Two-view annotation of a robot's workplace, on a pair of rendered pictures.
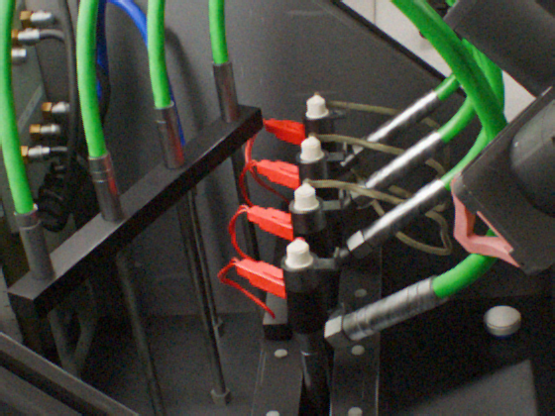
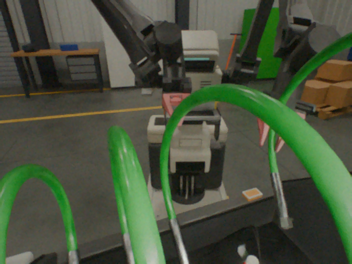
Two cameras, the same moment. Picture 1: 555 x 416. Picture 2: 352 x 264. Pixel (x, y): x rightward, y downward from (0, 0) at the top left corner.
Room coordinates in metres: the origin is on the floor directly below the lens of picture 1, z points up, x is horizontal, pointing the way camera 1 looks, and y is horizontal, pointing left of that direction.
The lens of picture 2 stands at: (0.92, 0.10, 1.41)
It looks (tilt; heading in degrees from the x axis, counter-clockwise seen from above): 27 degrees down; 239
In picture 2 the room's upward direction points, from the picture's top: straight up
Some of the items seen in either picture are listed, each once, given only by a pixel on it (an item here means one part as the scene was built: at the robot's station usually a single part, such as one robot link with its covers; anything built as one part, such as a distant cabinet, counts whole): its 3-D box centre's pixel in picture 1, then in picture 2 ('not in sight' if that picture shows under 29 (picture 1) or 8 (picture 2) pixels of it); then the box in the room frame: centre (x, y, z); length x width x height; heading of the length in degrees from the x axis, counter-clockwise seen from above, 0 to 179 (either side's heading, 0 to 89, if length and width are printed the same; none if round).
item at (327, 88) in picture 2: not in sight; (329, 86); (-3.44, -1.87, 0.39); 1.20 x 0.85 x 0.79; 177
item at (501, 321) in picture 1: (501, 322); not in sight; (0.95, -0.21, 0.84); 0.04 x 0.04 x 0.01
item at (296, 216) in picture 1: (332, 308); not in sight; (0.80, -0.03, 0.99); 0.05 x 0.03 x 0.21; 81
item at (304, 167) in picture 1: (337, 256); not in sight; (0.88, -0.05, 0.99); 0.05 x 0.03 x 0.21; 81
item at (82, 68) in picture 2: not in sight; (63, 68); (0.57, -5.45, 0.51); 1.60 x 0.70 x 1.03; 165
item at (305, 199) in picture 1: (306, 204); not in sight; (0.81, -0.02, 1.10); 0.02 x 0.02 x 0.03
